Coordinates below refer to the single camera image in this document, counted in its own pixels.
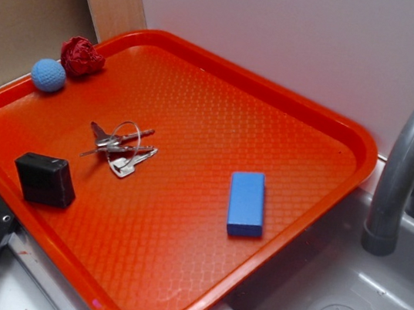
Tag crumpled red cloth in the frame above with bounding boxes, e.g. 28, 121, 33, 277
60, 36, 106, 77

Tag black box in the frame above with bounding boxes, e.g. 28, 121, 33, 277
14, 153, 76, 208

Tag bunch of silver keys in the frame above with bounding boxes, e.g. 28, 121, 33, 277
79, 120, 159, 179

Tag orange plastic tray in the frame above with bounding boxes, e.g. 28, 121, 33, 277
0, 30, 378, 310

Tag light blue ball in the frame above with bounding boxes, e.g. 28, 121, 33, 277
30, 59, 66, 93

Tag blue rectangular block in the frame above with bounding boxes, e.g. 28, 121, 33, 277
227, 172, 265, 238

